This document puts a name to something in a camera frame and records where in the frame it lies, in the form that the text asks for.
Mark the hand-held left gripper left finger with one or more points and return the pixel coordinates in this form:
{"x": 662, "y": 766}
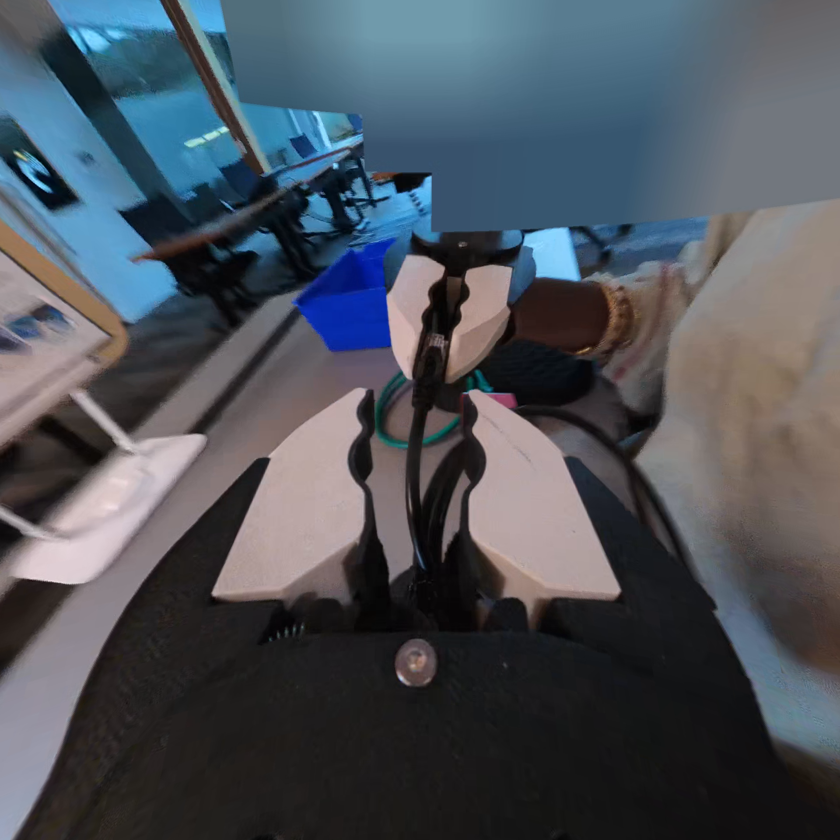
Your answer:
{"x": 295, "y": 525}

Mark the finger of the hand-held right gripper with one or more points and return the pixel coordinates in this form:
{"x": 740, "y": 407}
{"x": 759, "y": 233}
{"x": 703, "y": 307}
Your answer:
{"x": 410, "y": 308}
{"x": 485, "y": 308}

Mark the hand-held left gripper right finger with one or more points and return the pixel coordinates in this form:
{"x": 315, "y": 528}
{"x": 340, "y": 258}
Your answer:
{"x": 531, "y": 518}

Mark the blue plastic bin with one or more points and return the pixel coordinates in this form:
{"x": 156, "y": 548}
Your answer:
{"x": 348, "y": 308}

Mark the red ethernet splitter box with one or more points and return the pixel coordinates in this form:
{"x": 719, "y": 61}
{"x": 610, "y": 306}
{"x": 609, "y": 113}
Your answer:
{"x": 495, "y": 399}

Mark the brown office desk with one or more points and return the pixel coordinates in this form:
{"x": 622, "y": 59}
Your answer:
{"x": 262, "y": 203}

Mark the person's right hand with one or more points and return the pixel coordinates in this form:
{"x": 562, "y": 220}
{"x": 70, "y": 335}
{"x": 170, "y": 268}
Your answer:
{"x": 558, "y": 312}

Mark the black quilted wrist rest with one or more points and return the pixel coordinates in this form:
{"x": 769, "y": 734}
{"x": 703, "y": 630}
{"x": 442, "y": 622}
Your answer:
{"x": 538, "y": 377}

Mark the white stand with wooden board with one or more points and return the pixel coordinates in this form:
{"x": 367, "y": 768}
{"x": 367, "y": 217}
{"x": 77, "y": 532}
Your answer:
{"x": 118, "y": 492}

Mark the black office chair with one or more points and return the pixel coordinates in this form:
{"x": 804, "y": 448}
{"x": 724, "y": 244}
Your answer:
{"x": 216, "y": 282}

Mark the person's beige sweatshirt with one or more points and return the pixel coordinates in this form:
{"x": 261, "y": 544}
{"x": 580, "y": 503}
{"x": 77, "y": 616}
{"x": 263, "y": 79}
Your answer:
{"x": 754, "y": 426}

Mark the instruction poster sheet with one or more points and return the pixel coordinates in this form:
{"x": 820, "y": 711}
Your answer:
{"x": 39, "y": 328}

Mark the phone icon door sign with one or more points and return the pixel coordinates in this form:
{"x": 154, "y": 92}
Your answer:
{"x": 36, "y": 170}

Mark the wooden support post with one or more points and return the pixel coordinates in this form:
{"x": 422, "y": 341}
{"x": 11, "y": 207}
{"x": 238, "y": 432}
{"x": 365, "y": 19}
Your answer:
{"x": 216, "y": 85}

